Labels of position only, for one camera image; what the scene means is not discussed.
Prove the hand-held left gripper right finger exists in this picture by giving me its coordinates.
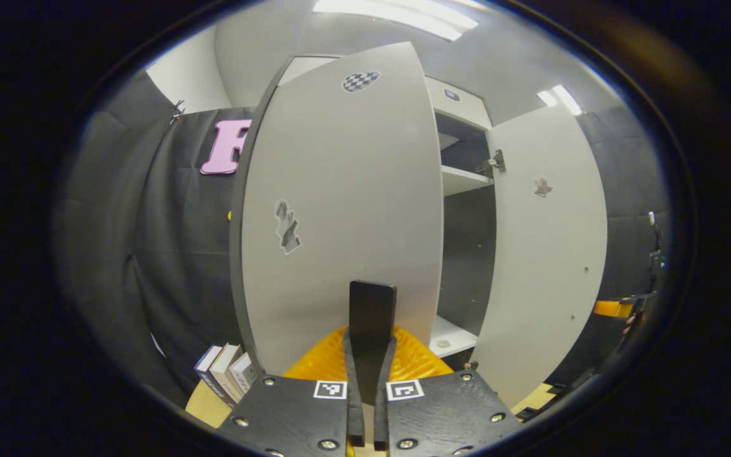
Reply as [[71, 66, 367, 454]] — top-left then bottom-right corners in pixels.
[[365, 327, 522, 457]]

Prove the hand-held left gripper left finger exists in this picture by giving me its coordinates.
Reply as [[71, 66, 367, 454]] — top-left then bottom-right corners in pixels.
[[216, 327, 366, 457]]

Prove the grey cabinet door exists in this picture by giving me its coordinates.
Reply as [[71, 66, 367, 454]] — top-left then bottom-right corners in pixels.
[[470, 105, 609, 410], [229, 41, 445, 380]]

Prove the black door handle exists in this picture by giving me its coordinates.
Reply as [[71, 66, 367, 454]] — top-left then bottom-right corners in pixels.
[[348, 281, 398, 388]]

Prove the grey double-door shoe cabinet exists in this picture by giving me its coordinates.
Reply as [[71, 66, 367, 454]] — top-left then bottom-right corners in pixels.
[[229, 54, 501, 376]]

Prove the metal door hinge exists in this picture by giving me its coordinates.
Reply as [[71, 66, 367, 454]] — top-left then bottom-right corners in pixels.
[[475, 149, 507, 178]]

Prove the white cabinet shelf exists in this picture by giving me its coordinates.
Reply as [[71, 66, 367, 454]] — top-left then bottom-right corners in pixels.
[[442, 165, 494, 196]]

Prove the white book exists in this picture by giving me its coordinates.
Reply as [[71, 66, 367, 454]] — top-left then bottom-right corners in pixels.
[[229, 352, 260, 394]]

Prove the small ceiling light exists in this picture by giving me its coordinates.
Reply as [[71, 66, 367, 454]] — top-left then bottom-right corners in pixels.
[[537, 84, 583, 116]]

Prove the black backdrop cloth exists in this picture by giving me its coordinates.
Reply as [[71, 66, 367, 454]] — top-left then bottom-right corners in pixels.
[[51, 70, 674, 407]]

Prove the large ceiling light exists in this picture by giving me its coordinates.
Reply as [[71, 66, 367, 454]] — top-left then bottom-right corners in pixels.
[[312, 0, 480, 42]]

